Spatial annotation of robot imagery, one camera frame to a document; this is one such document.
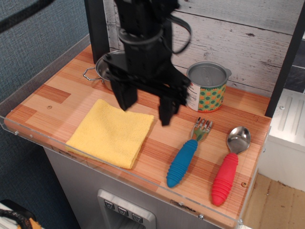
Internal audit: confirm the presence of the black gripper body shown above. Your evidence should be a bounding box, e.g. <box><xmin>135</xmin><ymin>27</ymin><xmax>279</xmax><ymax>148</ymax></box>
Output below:
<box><xmin>106</xmin><ymin>31</ymin><xmax>190</xmax><ymax>105</ymax></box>

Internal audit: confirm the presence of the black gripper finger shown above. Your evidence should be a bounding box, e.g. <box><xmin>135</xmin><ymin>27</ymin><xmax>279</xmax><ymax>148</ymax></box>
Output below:
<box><xmin>159</xmin><ymin>96</ymin><xmax>180</xmax><ymax>126</ymax></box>
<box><xmin>111</xmin><ymin>80</ymin><xmax>138</xmax><ymax>111</ymax></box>

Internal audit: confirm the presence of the small steel pot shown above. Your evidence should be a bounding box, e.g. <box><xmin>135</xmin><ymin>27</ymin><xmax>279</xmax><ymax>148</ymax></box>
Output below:
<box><xmin>83</xmin><ymin>51</ymin><xmax>125</xmax><ymax>91</ymax></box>

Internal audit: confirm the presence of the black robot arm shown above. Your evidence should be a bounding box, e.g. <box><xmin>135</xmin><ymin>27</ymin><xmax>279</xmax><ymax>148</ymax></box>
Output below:
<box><xmin>102</xmin><ymin>0</ymin><xmax>192</xmax><ymax>126</ymax></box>

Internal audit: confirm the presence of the yellow folded cloth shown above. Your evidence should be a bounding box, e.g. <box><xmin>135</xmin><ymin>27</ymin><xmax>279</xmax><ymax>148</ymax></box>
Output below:
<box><xmin>66</xmin><ymin>99</ymin><xmax>154</xmax><ymax>169</ymax></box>

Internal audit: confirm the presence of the toy food can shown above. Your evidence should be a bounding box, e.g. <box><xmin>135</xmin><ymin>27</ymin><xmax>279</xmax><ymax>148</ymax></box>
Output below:
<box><xmin>186</xmin><ymin>62</ymin><xmax>232</xmax><ymax>113</ymax></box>

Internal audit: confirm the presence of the grey toy fridge cabinet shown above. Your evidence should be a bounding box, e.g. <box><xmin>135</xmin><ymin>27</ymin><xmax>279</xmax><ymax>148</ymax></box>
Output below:
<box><xmin>45</xmin><ymin>148</ymin><xmax>218</xmax><ymax>229</ymax></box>

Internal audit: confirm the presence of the white toy furniture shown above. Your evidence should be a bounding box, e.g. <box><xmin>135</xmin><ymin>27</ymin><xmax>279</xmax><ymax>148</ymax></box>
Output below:
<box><xmin>258</xmin><ymin>89</ymin><xmax>305</xmax><ymax>191</ymax></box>

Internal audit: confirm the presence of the black and orange object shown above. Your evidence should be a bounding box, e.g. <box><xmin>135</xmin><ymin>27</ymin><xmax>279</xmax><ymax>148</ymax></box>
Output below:
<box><xmin>0</xmin><ymin>199</ymin><xmax>43</xmax><ymax>229</ymax></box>

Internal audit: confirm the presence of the blue handled fork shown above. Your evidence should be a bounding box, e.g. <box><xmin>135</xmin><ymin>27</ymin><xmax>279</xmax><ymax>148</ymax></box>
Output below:
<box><xmin>166</xmin><ymin>117</ymin><xmax>213</xmax><ymax>188</ymax></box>

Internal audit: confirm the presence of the dark left post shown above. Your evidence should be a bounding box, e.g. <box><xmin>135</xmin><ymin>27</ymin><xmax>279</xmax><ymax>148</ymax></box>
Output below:
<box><xmin>84</xmin><ymin>0</ymin><xmax>120</xmax><ymax>62</ymax></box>

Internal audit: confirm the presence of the dark post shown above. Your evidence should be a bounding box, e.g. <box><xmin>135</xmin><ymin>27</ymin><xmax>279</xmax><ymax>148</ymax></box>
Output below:
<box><xmin>84</xmin><ymin>0</ymin><xmax>120</xmax><ymax>62</ymax></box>
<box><xmin>265</xmin><ymin>3</ymin><xmax>305</xmax><ymax>118</ymax></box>

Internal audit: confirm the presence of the red handled spoon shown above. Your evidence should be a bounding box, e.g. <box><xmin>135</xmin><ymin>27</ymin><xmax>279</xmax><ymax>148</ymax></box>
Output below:
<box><xmin>211</xmin><ymin>126</ymin><xmax>251</xmax><ymax>206</ymax></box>

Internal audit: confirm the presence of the black braided cable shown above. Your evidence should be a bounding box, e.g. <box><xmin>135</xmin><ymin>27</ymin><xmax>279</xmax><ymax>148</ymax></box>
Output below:
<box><xmin>0</xmin><ymin>0</ymin><xmax>53</xmax><ymax>34</ymax></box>

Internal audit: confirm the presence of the clear acrylic guard rail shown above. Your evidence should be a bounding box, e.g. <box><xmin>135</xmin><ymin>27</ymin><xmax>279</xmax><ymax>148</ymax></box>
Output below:
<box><xmin>1</xmin><ymin>37</ymin><xmax>271</xmax><ymax>229</ymax></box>

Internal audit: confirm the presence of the dark right post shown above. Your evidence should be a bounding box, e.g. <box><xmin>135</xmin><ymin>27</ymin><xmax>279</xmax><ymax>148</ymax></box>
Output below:
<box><xmin>265</xmin><ymin>3</ymin><xmax>305</xmax><ymax>118</ymax></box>

